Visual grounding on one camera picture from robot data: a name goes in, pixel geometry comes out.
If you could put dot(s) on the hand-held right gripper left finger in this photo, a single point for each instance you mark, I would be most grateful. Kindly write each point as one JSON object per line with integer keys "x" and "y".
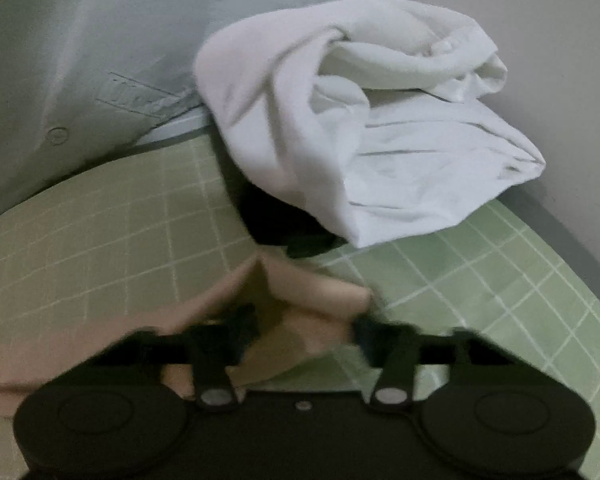
{"x": 239, "y": 331}

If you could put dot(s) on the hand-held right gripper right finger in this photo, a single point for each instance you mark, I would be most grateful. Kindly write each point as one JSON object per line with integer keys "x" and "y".
{"x": 366, "y": 336}

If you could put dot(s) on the pink garment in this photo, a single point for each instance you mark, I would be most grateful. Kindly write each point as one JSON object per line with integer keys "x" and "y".
{"x": 300, "y": 291}

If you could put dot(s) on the dark cloth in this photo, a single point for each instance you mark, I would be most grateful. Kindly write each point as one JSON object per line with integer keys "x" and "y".
{"x": 275, "y": 225}

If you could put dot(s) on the green checked bedsheet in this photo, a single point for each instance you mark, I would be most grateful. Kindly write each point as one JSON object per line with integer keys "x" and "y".
{"x": 105, "y": 230}

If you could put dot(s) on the white crumpled cloth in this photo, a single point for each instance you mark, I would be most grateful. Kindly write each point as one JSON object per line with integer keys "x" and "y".
{"x": 340, "y": 125}

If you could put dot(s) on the pale blue quilt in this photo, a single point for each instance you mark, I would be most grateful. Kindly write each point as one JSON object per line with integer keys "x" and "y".
{"x": 105, "y": 45}

